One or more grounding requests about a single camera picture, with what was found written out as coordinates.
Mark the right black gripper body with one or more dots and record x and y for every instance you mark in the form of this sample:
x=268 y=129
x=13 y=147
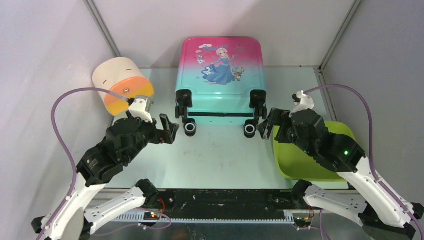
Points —
x=285 y=124

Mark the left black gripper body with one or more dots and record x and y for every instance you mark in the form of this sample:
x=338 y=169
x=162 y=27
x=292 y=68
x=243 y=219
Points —
x=149 y=133

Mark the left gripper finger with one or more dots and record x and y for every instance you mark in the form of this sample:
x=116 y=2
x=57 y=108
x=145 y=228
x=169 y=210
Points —
x=169 y=136
x=166 y=123

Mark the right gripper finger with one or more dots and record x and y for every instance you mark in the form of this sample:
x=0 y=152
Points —
x=275 y=116
x=265 y=129

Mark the pink teal cartoon suitcase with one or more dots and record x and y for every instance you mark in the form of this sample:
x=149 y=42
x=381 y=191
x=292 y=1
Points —
x=221 y=81

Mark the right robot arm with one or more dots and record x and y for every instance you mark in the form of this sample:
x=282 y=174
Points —
x=381 y=212

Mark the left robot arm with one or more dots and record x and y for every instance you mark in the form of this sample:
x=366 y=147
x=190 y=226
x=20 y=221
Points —
x=123 y=141

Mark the lime green plastic tray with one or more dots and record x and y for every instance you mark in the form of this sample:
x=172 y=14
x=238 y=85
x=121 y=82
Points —
x=294 y=164

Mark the cream orange cylindrical container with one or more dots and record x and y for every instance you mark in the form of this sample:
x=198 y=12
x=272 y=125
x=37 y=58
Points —
x=121 y=75

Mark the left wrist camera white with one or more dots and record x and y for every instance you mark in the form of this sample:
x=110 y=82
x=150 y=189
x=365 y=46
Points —
x=139 y=107

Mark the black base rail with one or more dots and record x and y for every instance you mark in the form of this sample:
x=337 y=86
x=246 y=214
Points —
x=225 y=204

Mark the grey cable duct strip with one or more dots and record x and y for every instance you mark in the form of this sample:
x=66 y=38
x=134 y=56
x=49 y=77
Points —
x=140 y=217

